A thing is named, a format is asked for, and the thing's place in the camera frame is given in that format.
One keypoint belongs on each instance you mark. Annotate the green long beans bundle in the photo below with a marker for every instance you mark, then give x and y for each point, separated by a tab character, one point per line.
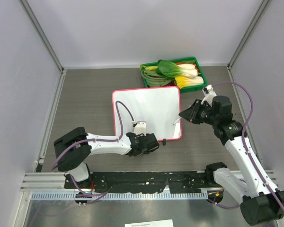
153	77

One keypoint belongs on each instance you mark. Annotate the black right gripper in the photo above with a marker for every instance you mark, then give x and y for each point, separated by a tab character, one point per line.
191	115

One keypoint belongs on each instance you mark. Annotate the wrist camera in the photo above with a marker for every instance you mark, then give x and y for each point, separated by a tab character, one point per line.
140	127
209	94

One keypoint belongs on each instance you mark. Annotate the green bok choy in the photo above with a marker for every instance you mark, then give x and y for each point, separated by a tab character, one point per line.
171	70

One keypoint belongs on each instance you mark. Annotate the aluminium frame post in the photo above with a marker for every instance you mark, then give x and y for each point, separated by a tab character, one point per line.
38	28
251	27

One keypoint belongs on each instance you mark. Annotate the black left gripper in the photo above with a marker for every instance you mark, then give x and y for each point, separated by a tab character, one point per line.
146	152

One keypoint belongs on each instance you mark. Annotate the green plastic tray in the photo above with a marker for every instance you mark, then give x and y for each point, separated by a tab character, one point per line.
184	60

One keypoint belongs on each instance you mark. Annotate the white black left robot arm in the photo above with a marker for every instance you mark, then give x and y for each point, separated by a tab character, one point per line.
73	148

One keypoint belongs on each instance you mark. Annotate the red chili pepper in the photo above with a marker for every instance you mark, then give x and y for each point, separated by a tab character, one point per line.
187	66

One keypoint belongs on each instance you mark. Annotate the left aluminium frame post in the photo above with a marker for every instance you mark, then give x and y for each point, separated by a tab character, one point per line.
38	28

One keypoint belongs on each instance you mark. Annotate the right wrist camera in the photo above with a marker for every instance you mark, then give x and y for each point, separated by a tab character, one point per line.
209	94

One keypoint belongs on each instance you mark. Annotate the white paper label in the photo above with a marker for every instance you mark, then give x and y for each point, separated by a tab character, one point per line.
160	223

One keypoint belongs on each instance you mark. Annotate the pink framed whiteboard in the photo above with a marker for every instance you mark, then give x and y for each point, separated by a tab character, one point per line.
157	106

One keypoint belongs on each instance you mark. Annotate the right aluminium frame post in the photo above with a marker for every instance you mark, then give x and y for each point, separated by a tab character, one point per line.
251	27

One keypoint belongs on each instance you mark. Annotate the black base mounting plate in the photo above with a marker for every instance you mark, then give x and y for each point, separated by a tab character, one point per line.
147	182

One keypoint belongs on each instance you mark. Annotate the yellow leaf cabbage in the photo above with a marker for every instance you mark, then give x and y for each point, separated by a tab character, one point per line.
183	82

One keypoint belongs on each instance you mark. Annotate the grey slotted cable duct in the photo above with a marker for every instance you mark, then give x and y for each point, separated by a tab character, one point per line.
166	195

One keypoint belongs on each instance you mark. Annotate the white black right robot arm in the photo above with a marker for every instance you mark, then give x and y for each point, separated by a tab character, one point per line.
258	196

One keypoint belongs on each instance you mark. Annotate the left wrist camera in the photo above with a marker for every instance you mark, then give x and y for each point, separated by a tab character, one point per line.
140	127

